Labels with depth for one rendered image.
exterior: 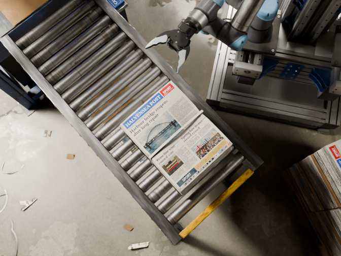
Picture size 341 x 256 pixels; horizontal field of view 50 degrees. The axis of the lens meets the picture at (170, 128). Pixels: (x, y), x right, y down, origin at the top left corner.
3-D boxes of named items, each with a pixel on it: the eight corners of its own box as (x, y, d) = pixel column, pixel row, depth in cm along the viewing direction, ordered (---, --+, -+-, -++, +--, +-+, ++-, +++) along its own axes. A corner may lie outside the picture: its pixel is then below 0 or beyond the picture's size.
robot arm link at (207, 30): (214, 43, 155) (216, 30, 145) (193, 29, 157) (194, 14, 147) (225, 30, 157) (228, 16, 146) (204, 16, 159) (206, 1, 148)
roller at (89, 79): (138, 48, 190) (137, 43, 185) (66, 106, 183) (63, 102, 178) (132, 41, 191) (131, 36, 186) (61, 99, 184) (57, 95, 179)
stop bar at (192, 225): (254, 173, 167) (255, 172, 165) (183, 240, 160) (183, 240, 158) (249, 167, 167) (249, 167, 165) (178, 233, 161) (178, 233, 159)
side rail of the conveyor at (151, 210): (182, 236, 172) (182, 237, 160) (174, 245, 171) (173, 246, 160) (16, 44, 200) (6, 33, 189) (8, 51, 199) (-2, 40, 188)
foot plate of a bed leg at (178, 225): (191, 233, 238) (191, 233, 236) (174, 249, 235) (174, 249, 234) (177, 217, 240) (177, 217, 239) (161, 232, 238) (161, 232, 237)
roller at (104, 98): (155, 65, 187) (154, 60, 182) (82, 125, 180) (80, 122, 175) (148, 58, 188) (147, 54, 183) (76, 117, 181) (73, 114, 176)
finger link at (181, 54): (183, 77, 140) (184, 55, 142) (185, 72, 134) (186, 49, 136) (175, 77, 140) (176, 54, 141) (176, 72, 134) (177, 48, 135)
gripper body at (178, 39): (180, 58, 143) (199, 36, 145) (182, 50, 135) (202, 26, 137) (165, 46, 143) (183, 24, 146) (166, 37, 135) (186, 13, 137)
